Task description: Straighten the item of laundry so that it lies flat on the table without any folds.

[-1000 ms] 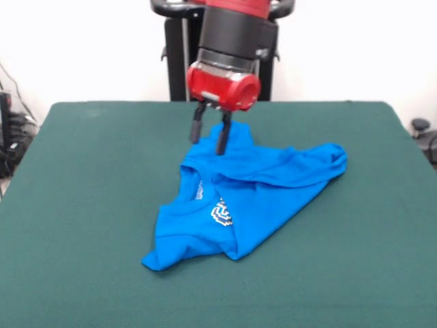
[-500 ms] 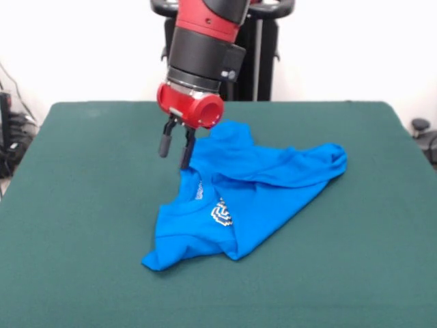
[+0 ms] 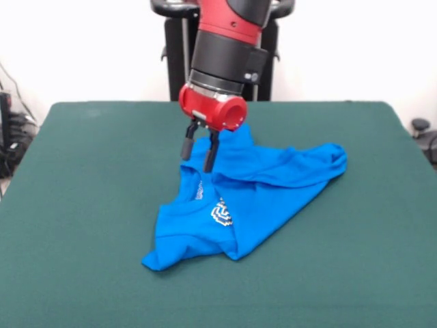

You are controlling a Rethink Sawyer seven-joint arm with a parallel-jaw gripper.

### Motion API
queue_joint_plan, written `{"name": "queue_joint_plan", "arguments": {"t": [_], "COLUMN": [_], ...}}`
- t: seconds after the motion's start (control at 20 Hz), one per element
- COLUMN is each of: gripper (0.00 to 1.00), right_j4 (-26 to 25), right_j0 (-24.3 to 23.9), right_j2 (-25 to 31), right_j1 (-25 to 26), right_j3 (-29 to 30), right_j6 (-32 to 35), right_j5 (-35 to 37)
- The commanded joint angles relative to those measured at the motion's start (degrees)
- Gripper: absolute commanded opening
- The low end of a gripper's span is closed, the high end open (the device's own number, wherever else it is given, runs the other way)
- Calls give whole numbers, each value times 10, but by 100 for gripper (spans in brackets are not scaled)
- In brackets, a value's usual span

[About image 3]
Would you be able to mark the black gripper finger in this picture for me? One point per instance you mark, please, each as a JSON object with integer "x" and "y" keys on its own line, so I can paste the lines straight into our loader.
{"x": 189, "y": 143}
{"x": 211, "y": 153}

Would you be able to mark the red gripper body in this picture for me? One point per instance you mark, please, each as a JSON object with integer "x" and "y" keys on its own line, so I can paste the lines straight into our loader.
{"x": 208, "y": 107}

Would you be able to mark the blue t-shirt with white print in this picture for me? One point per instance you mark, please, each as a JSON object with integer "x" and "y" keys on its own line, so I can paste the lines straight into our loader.
{"x": 266, "y": 191}

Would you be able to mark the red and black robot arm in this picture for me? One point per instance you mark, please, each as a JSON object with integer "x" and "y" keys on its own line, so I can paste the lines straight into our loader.
{"x": 228, "y": 44}

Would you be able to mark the dark green table cloth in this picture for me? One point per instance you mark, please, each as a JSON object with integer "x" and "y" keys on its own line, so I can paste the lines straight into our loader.
{"x": 68, "y": 239}

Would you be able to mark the black electronics box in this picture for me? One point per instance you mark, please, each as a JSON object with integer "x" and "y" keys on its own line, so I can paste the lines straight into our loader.
{"x": 4, "y": 116}

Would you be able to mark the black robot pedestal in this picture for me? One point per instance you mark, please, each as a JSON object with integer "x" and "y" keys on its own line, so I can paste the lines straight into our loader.
{"x": 170, "y": 61}

